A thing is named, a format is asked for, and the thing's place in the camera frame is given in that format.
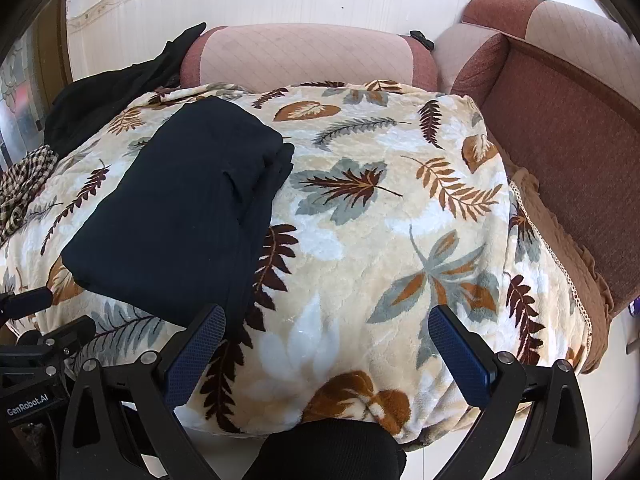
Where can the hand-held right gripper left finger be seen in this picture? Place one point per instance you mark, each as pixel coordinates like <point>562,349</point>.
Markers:
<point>197,355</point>

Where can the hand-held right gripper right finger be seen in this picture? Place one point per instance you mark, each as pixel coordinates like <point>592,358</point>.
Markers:
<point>460,355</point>

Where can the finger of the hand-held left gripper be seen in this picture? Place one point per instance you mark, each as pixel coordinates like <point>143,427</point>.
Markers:
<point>60,335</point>
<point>25,302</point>

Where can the dark navy garment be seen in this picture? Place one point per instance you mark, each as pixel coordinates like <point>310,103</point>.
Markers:
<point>175,200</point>

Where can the checkered cloth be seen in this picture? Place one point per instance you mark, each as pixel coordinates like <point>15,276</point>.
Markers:
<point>25,190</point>

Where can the leaf print plush blanket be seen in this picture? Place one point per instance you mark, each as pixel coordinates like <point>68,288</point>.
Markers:
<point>375,240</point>

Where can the brown lace-trimmed sofa cover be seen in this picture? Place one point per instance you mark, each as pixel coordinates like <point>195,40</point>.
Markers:
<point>565,240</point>

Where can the person's leg in black trousers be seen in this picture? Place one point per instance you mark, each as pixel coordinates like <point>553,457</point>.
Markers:
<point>330,452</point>

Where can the wooden framed glass door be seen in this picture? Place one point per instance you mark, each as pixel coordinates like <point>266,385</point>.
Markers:
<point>30,85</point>

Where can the black garment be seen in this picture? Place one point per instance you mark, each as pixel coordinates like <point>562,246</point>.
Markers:
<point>115,90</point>

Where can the brown and pink armchair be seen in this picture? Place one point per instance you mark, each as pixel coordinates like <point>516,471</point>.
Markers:
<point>565,110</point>

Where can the small black object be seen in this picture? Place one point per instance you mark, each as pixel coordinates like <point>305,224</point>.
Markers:
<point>421,38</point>

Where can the pink and brown sofa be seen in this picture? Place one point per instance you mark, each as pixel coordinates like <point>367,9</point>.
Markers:
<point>310,55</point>

